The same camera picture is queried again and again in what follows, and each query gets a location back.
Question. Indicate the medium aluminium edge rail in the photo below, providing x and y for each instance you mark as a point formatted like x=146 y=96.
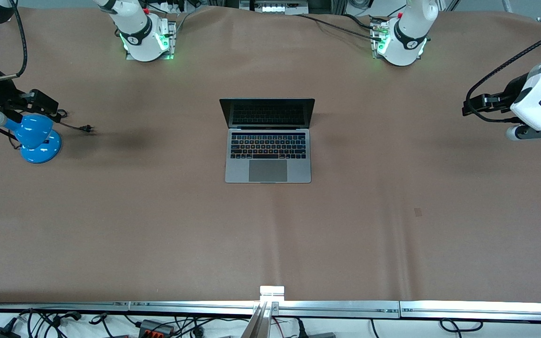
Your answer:
x=486 y=311

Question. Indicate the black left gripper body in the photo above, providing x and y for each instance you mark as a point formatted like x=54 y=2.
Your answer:
x=513 y=89

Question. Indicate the grey laptop computer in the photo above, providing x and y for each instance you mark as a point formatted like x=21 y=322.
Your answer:
x=268 y=171

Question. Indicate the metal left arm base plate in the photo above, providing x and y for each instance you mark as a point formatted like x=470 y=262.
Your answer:
x=375 y=47

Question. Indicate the aluminium profile strut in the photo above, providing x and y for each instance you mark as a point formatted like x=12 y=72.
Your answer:
x=257 y=326

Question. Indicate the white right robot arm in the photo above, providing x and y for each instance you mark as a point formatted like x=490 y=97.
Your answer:
x=139 y=33

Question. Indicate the short aluminium edge rail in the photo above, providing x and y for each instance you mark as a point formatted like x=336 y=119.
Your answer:
x=50 y=306

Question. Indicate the blue desk lamp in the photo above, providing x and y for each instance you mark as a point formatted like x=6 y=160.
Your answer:
x=40 y=148

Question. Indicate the black orange connector box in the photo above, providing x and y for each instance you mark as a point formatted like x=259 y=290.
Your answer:
x=155 y=327

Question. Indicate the white power strip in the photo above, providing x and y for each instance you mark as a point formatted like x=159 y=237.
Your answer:
x=274 y=6

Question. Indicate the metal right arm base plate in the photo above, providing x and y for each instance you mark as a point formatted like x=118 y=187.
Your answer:
x=171 y=35

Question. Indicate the brown table cover sheet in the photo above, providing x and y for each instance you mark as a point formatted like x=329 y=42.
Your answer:
x=270 y=244

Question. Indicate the long aluminium edge rail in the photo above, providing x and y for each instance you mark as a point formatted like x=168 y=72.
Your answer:
x=336 y=309

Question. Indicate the shiny metal corner bracket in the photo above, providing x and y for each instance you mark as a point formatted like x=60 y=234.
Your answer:
x=272 y=292

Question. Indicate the black power adapter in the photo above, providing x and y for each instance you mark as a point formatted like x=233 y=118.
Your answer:
x=0 y=333

